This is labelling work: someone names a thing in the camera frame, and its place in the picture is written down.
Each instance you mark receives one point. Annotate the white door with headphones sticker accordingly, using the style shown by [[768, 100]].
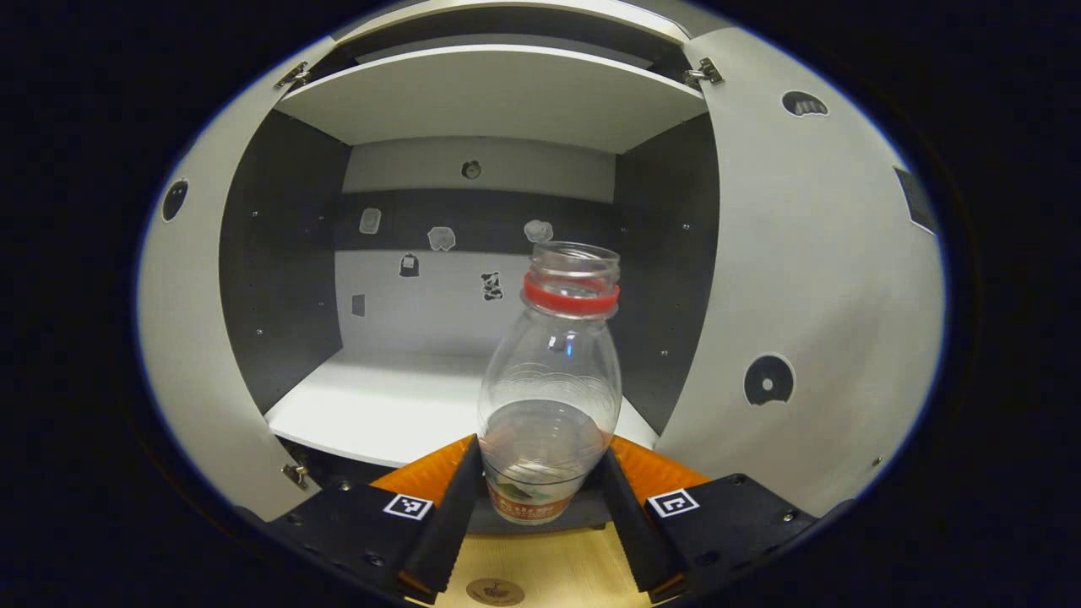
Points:
[[828, 279]]

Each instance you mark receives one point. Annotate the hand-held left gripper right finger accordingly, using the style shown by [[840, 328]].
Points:
[[633, 532]]

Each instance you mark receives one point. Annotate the white door with camera sticker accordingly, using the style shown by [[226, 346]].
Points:
[[194, 338]]

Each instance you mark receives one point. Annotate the white cabinet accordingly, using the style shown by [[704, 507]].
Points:
[[405, 405]]

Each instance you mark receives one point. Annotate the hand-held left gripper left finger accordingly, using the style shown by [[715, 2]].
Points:
[[448, 532]]

